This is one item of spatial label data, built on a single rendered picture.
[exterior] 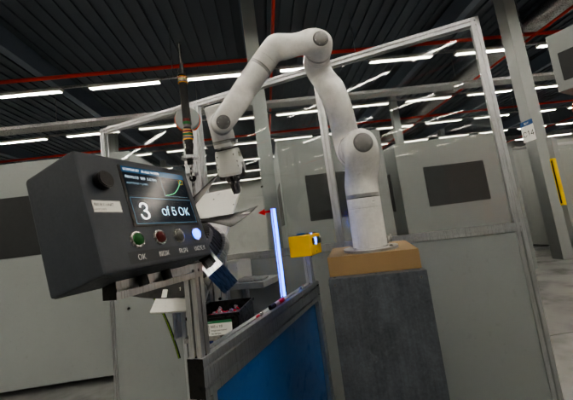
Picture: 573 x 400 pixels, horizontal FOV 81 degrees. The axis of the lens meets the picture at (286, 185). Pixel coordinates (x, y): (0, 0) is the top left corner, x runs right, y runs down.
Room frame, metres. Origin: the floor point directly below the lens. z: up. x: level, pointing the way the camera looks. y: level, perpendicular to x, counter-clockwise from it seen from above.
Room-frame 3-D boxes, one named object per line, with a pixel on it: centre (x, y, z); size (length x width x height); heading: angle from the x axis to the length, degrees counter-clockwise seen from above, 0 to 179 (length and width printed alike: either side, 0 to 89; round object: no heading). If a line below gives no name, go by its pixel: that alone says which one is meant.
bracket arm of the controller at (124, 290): (0.67, 0.27, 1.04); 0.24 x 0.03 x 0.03; 160
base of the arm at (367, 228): (1.22, -0.27, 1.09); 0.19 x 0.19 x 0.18
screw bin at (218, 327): (1.16, 0.26, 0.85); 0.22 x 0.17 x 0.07; 175
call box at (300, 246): (1.54, -0.05, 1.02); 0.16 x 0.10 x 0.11; 160
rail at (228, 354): (1.17, 0.08, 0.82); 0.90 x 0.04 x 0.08; 160
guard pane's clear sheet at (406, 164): (2.06, 0.14, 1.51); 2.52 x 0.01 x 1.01; 70
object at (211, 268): (1.40, 0.33, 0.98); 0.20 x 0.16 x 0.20; 160
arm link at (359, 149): (1.18, -0.27, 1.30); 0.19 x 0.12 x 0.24; 1
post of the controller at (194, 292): (0.76, 0.23, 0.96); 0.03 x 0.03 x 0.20; 70
